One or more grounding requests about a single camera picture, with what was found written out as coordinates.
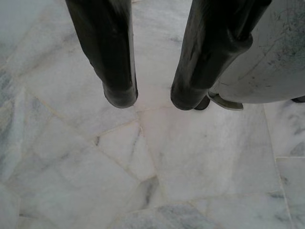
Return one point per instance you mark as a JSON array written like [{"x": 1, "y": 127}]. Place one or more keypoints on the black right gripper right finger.
[{"x": 209, "y": 47}]

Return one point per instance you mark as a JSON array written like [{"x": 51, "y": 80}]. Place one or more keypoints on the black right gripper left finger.
[{"x": 107, "y": 47}]

